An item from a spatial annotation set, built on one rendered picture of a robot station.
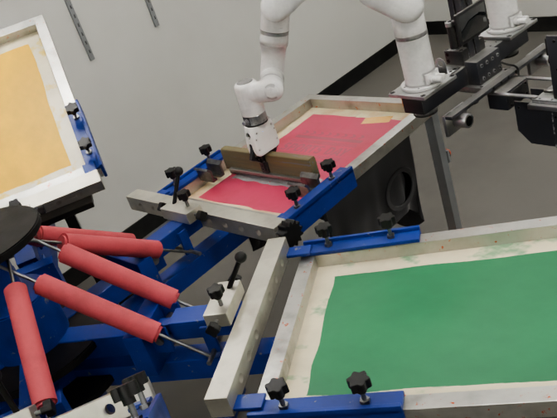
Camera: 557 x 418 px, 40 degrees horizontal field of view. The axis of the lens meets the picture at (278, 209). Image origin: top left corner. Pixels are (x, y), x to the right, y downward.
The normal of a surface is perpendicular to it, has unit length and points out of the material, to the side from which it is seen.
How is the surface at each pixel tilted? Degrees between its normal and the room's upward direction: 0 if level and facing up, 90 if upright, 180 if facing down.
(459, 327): 0
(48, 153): 32
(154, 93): 90
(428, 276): 0
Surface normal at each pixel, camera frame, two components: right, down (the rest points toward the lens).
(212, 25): 0.71, 0.14
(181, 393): -0.29, -0.84
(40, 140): -0.09, -0.51
